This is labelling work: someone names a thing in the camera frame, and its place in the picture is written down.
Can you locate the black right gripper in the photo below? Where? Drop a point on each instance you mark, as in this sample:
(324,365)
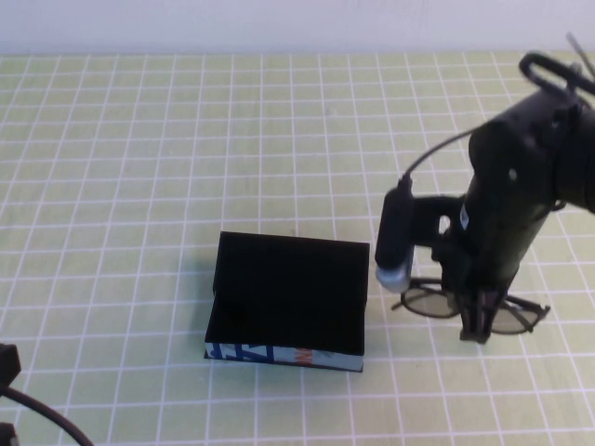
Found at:
(497,237)

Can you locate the black framed glasses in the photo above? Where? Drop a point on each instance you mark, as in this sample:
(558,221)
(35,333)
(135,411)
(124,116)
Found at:
(427,303)

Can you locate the black printed glasses case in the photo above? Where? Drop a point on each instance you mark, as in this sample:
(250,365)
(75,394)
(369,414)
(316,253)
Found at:
(288,297)

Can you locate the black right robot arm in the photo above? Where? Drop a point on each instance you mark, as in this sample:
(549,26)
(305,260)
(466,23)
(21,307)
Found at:
(534,139)

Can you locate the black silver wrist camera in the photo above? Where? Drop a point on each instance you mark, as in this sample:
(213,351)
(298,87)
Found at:
(394,237)

